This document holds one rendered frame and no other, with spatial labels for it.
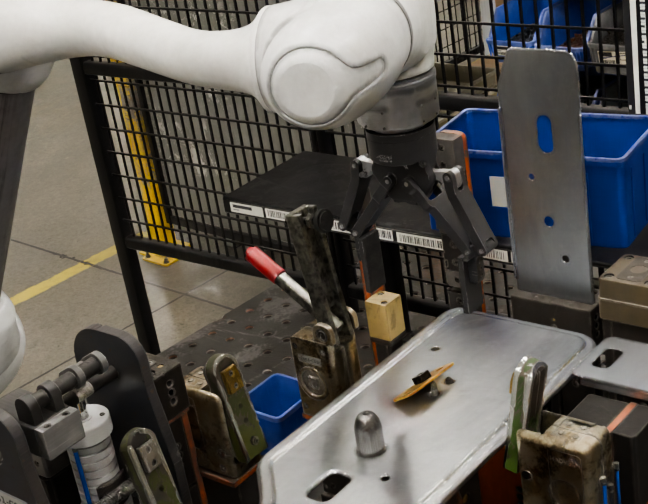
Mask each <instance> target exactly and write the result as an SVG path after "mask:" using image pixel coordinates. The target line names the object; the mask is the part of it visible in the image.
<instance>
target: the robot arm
mask: <svg viewBox="0 0 648 504"><path fill-rule="evenodd" d="M436 38H437V30H436V13H435V3H434V0H292V1H288V2H284V3H279V4H275V5H269V6H265V7H263V8H262V9H261V10H260V11H259V13H258V15H257V16H256V18H255V20H254V21H253V22H252V23H251V24H249V25H247V26H245V27H242V28H238V29H233V30H225V31H204V30H197V29H193V28H190V27H187V26H184V25H181V24H178V23H176V22H173V21H170V20H167V19H165V18H162V17H159V16H156V15H154V14H151V13H148V12H145V11H143V10H140V9H137V8H134V7H131V6H128V5H124V4H120V3H115V2H109V1H102V0H0V394H1V393H2V392H3V391H4V390H5V389H6V387H7V386H8V385H9V384H10V383H11V381H12V380H13V379H14V377H15V376H16V374H17V373H18V371H19V369H20V366H21V364H22V361H23V357H24V353H25V345H26V339H25V331H24V328H23V325H22V322H21V320H20V318H19V316H18V315H17V313H16V312H15V307H14V305H13V303H12V301H11V300H10V298H9V297H8V296H7V295H6V293H5V292H4V291H3V290H2V285H3V279H4V273H5V267H6V261H7V255H8V249H9V243H10V237H11V231H12V225H13V219H14V213H15V207H16V201H17V195H18V189H19V183H20V177H21V171H22V165H23V159H24V153H25V147H26V141H27V135H28V129H29V123H30V117H31V111H32V105H33V99H34V93H35V89H37V88H38V87H39V86H40V85H41V84H42V83H43V82H44V81H45V80H46V79H47V78H48V76H49V74H50V72H51V69H52V67H53V64H54V62H55V61H59V60H64V59H69V58H75V57H85V56H99V57H107V58H111V59H115V60H119V61H122V62H124V63H127V64H130V65H133V66H136V67H139V68H142V69H145V70H148V71H151V72H154V73H156V74H159V75H162V76H165V77H168V78H171V79H174V80H177V81H180V82H184V83H188V84H192V85H196V86H201V87H207V88H214V89H222V90H230V91H237V92H243V93H247V94H250V95H252V96H254V97H255V98H256V99H257V100H258V101H259V102H260V104H261V105H262V107H263V108H264V109H265V110H266V111H268V112H271V113H277V114H278V115H279V116H280V117H282V118H283V119H284V120H286V121H287V122H289V123H291V124H293V125H295V126H297V127H300V128H304V129H309V130H327V129H333V128H337V127H340V126H343V125H345V124H348V123H350V122H352V121H354V120H356V119H357V121H358V123H359V124H360V125H361V126H362V127H363V128H365V132H366V138H367V145H368V151H369V154H368V153H364V154H363V155H361V156H359V157H358V158H356V159H354V160H353V161H351V163H350V169H351V180H350V184H349V187H348V191H347V194H346V198H345V201H344V205H343V208H342V212H341V215H340V219H339V222H338V227H339V229H340V230H341V231H345V230H347V231H349V232H350V233H351V235H352V236H353V237H354V238H355V244H356V249H357V256H358V259H359V261H362V267H363V274H364V280H365V286H366V292H368V293H373V292H374V291H376V290H377V289H378V288H380V287H381V286H382V285H384V284H385V283H386V278H385V271H384V265H383V258H382V251H381V245H380V238H379V231H378V230H377V229H372V228H374V227H375V226H373V225H374V224H375V222H376V221H377V219H378V218H379V216H380V215H381V213H382V212H383V210H384V209H385V207H386V206H387V204H388V203H389V202H390V200H391V199H393V200H394V202H397V203H401V202H406V203H408V204H411V205H418V204H419V205H420V206H421V208H422V209H423V210H424V211H425V212H429V213H430V214H431V215H432V216H433V217H434V219H435V220H436V221H437V222H438V224H439V225H440V226H441V227H442V229H443V230H444V231H445V233H446V234H447V235H448V236H449V238H450V239H451V240H452V241H453V243H454V244H455V245H456V246H457V248H458V249H459V250H460V251H461V253H462V254H461V255H459V256H458V257H457V263H458V271H459V279H460V287H461V295H462V303H463V311H464V313H465V314H469V315H470V314H471V313H472V312H474V311H475V310H476V309H477V308H478V307H480V306H481V305H482V304H483V303H484V301H483V292H482V284H481V281H482V280H483V279H484V277H485V271H484V270H485V269H484V261H483V256H485V255H487V254H488V253H489V252H490V251H492V250H493V249H494V248H496V247H497V246H498V241H497V239H496V237H495V236H494V234H493V232H492V230H491V228H490V226H489V224H488V222H487V221H486V219H485V217H484V215H483V213H482V211H481V209H480V208H479V206H478V204H477V202H476V200H475V198H474V196H473V195H472V193H471V191H470V189H469V187H468V185H467V182H466V177H465V173H464V169H463V167H462V166H460V165H456V166H455V167H453V168H452V169H440V167H439V165H438V163H437V160H436V155H437V149H438V143H437V135H436V128H435V119H434V118H435V117H436V116H437V115H438V114H439V110H440V106H439V98H438V90H437V82H436V68H435V66H434V49H435V43H436ZM372 174H373V175H374V176H375V177H376V179H377V180H378V182H379V183H380V185H379V187H378V188H377V190H376V191H375V193H374V194H373V196H372V200H371V201H370V203H369V204H368V206H367V207H366V209H365V210H364V212H363V213H362V215H361V216H360V213H361V210H362V207H363V203H364V200H365V197H366V193H367V190H368V186H369V183H370V180H371V175H372ZM439 181H440V182H441V183H442V185H440V183H439ZM444 189H445V190H444ZM432 193H434V195H435V196H436V197H435V198H434V199H432V200H430V199H428V198H429V197H430V196H431V195H432ZM448 199H449V200H448ZM359 217H360V218H359ZM371 229H372V230H371ZM369 230H371V231H369ZM469 243H470V244H471V245H469Z"/></svg>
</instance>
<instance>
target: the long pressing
mask: <svg viewBox="0 0 648 504"><path fill-rule="evenodd" d="M596 346H597V345H596V343H595V341H594V340H593V339H592V338H590V337H589V336H586V335H584V334H581V333H578V332H573V331H569V330H564V329H559V328H555V327H550V326H545V325H541V324H536V323H532V322H527V321H522V320H518V319H513V318H508V317H504V316H499V315H494V314H490V313H485V312H480V311H474V312H472V313H471V314H470V315H469V314H465V313H464V311H463V308H461V307H457V308H452V309H450V310H447V311H445V312H443V313H442V314H440V315H439V316H438V317H437V318H435V319H434V320H433V321H432V322H430V323H429V324H428V325H427V326H425V327H424V328H423V329H422V330H420V331H419V332H418V333H417V334H415V335H414V336H413V337H412V338H410V339H409V340H408V341H407V342H405V343H404V344H403V345H402V346H400V347H399V348H398V349H396V350H395V351H394V352H393V353H391V354H390V355H389V356H388V357H386V358H385V359H384V360H383V361H381V362H380V363H379V364H378V365H376V366H375V367H374V368H373V369H371V370H370V371H369V372H368V373H366V374H365V375H364V376H363V377H361V378H360V379H359V380H358V381H356V382H355V383H354V384H353V385H351V386H350V387H349V388H348V389H346V390H345V391H344V392H343V393H341V394H340V395H339V396H338V397H336V398H335V399H334V400H332V401H331V402H330V403H329V404H327V405H326V406H325V407H324V408H322V409H321V410H320V411H319V412H317V413H316V414H315V415H314V416H312V417H311V418H310V419H309V420H307V421H306V422H305V423H304V424H302V425H301V426H300V427H299V428H297V429H296V430H295V431H294V432H292V433H291V434H290V435H289V436H287V437H286V438H285V439H284V440H282V441H281V442H280V443H279V444H277V445H276V446H275V447H274V448H272V449H271V450H270V451H269V452H267V453H266V454H265V455H264V456H263V457H262V458H261V459H260V461H259V462H258V464H257V468H256V474H257V482H258V491H259V504H446V503H447V502H448V501H449V500H450V499H451V498H452V497H453V496H454V495H455V494H456V493H457V492H458V491H459V490H460V489H461V488H462V487H463V486H464V485H465V484H466V483H467V482H468V481H469V480H470V479H471V478H472V477H473V476H474V475H475V474H476V473H477V472H478V471H479V470H480V469H481V468H482V467H483V466H484V465H485V464H486V463H487V462H488V461H489V460H490V459H491V458H492V457H493V456H494V455H495V454H497V453H498V452H499V451H500V450H501V449H502V448H503V447H504V446H505V444H506V436H507V427H508V418H509V409H510V401H511V394H510V393H509V389H510V381H511V377H512V374H513V372H514V371H515V370H516V367H517V365H518V364H519V362H520V361H521V359H522V358H523V357H524V356H526V355H529V356H532V357H534V358H536V359H539V360H541V361H543V362H545V363H546V364H547V365H548V371H547V380H546V388H545V391H544V395H543V399H544V403H543V407H544V406H545V405H546V404H547V403H548V402H549V401H550V400H551V399H552V398H554V397H555V396H556V395H557V394H558V393H559V392H560V391H561V390H562V389H563V388H564V387H565V386H566V385H567V384H568V383H569V382H570V381H571V380H572V379H573V378H574V377H575V375H574V374H573V373H572V370H573V369H574V368H575V367H576V366H577V365H578V364H579V363H580V362H581V361H582V360H583V359H584V358H585V357H586V356H587V355H588V354H589V353H590V352H591V351H592V350H593V349H594V348H595V347H596ZM432 348H439V350H436V351H433V350H431V349H432ZM451 362H454V365H453V366H452V367H451V368H449V369H448V370H446V371H445V372H444V373H442V374H441V375H440V376H438V377H437V378H435V379H434V380H433V381H435V382H436V384H437V390H438V392H439V393H440V394H439V395H438V396H434V397H433V396H430V394H431V382H432V381H431V382H430V383H429V384H427V385H426V386H425V387H423V388H422V389H420V390H419V391H418V392H416V393H415V394H414V395H412V396H410V397H408V398H405V399H402V400H399V401H396V402H394V401H393V399H394V398H396V397H397V396H398V395H400V394H401V393H403V392H404V391H405V390H407V389H408V388H409V387H411V386H412V385H414V383H413V381H412V378H413V377H414V376H416V375H417V374H419V373H420V372H423V371H425V370H428V371H429V372H432V371H433V370H434V369H436V368H438V367H441V366H444V365H446V364H449V363H451ZM448 376H449V377H451V378H452V380H453V381H454V382H453V383H452V384H445V383H444V382H445V381H446V380H445V378H446V377H448ZM364 410H370V411H373V412H374V413H375V414H376V415H377V416H378V417H379V419H380V421H381V424H382V428H383V435H384V441H385V446H386V450H385V451H384V452H383V453H382V454H380V455H378V456H375V457H363V456H360V455H359V454H358V453H357V446H356V440H355V434H354V422H355V418H356V416H357V415H358V414H359V413H360V412H362V411H364ZM331 475H340V476H343V477H346V478H349V479H350V480H351V481H350V483H348V484H347V485H346V486H345V487H344V488H343V489H342V490H340V491H339V492H338V493H337V494H336V495H335V496H334V497H333V498H331V499H330V500H328V501H324V502H320V501H316V500H313V499H311V498H309V497H308V494H309V493H310V492H311V491H312V490H314V489H315V488H316V487H317V486H318V485H319V484H321V483H322V482H323V481H324V480H325V479H326V478H328V477H329V476H331ZM385 476H387V477H389V479H388V480H386V481H383V480H381V478H382V477H385Z"/></svg>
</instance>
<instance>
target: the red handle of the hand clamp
mask: <svg viewBox="0 0 648 504"><path fill-rule="evenodd" d="M245 254H246V257H245V259H246V260H247V261H248V262H249V263H251V264H252V265H253V266H254V267H255V268H256V269H257V270H259V271H260V272H261V273H262V274H263V275H264V276H265V277H267V278H268V279H269V280H270V281H271V282H272V283H273V284H277V285H278V286H279V287H280V288H281V289H282V290H283V291H285V292H286V293H287V294H288V295H289V296H290V297H291V298H293V299H294V300H295V301H296V302H297V303H298V304H299V305H301V306H302V307H303V308H304V309H305V310H306V311H307V312H309V313H310V314H311V315H312V316H313V317H314V318H316V317H315V313H314V310H313V307H312V304H311V300H310V297H309V294H308V291H306V290H305V289H304V288H303V287H302V286H301V285H299V284H298V283H297V282H296V281H295V280H294V279H293V278H291V277H290V276H289V275H288V274H287V273H286V271H285V270H284V269H283V268H282V267H281V266H279V265H278V264H277V263H276V262H275V261H274V260H272V259H271V258H270V257H269V256H268V255H267V254H266V253H264V252H263V251H262V250H261V249H260V248H259V247H257V246H254V247H249V248H248V249H247V250H246V252H245ZM331 314H332V317H333V320H334V324H335V327H336V330H337V333H338V332H339V331H341V329H342V327H343V325H344V323H343V321H342V319H340V318H338V317H337V316H336V315H334V314H333V313H332V312H331Z"/></svg>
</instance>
